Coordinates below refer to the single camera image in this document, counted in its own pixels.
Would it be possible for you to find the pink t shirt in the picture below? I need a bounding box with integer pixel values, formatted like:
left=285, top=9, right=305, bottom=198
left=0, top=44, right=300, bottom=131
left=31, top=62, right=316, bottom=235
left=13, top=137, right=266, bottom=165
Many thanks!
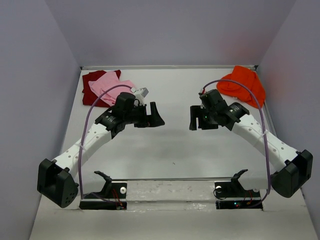
left=88, top=71, right=137, bottom=107

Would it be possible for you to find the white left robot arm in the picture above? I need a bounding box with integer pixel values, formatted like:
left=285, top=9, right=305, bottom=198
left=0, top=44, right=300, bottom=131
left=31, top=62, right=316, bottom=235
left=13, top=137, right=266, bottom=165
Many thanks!
left=37, top=87, right=165, bottom=208

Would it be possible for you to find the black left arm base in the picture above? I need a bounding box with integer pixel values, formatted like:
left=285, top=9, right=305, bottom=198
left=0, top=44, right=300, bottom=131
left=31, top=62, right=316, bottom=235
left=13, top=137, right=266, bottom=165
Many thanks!
left=79, top=171, right=128, bottom=211

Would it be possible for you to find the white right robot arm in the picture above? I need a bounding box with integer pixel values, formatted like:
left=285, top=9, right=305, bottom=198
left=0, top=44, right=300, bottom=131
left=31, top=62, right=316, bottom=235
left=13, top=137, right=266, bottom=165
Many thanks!
left=189, top=89, right=313, bottom=198

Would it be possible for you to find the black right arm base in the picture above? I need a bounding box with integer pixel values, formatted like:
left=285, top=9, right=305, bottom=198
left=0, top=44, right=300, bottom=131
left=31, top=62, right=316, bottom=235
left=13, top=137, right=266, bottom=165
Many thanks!
left=213, top=169, right=263, bottom=210

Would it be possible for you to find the dark red folded t shirt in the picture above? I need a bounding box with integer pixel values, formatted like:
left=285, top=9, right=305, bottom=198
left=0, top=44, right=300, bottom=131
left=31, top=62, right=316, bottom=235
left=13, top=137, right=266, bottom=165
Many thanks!
left=82, top=69, right=122, bottom=108

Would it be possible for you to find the orange t shirt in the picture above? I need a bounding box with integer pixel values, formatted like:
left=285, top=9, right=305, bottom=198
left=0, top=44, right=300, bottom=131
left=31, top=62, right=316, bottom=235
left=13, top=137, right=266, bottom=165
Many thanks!
left=216, top=65, right=267, bottom=109

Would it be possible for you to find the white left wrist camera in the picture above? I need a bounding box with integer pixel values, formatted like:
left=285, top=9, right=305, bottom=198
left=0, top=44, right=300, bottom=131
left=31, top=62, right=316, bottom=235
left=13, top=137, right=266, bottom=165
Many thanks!
left=130, top=87, right=149, bottom=105

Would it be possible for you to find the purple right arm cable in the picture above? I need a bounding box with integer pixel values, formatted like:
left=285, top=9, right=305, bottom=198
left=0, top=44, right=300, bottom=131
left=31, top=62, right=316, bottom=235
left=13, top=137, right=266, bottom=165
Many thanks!
left=199, top=79, right=272, bottom=207

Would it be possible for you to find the aluminium table front rail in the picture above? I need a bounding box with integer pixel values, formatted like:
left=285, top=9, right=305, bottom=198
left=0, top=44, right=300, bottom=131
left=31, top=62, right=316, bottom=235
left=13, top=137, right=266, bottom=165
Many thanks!
left=112, top=176, right=263, bottom=182

